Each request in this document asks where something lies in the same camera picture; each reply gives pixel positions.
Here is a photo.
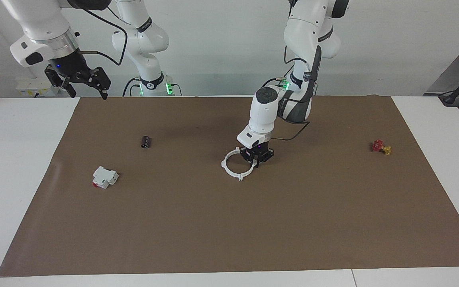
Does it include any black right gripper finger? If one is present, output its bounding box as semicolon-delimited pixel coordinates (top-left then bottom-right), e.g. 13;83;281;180
93;67;112;100
44;66;77;98

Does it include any white half pipe clamp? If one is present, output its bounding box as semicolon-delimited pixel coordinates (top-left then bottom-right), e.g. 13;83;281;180
235;148;255;182
221;146;243;181

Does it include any white power strip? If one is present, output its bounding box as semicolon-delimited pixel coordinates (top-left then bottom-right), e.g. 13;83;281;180
16;78;65;97

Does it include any brown table mat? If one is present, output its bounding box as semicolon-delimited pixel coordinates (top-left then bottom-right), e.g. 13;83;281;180
0;95;459;278

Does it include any white circuit breaker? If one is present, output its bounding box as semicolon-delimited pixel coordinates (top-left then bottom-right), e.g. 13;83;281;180
92;166;119;190

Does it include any red handwheel brass valve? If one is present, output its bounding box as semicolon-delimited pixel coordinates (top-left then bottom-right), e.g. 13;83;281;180
371;139;392;156

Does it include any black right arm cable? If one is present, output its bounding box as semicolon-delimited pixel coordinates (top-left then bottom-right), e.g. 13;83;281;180
68;0;129;67

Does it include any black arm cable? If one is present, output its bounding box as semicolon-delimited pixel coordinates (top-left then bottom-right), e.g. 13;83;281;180
261;45;322;142
68;0;129;67

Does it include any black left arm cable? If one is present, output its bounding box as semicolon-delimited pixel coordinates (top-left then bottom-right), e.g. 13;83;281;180
261;45;322;142

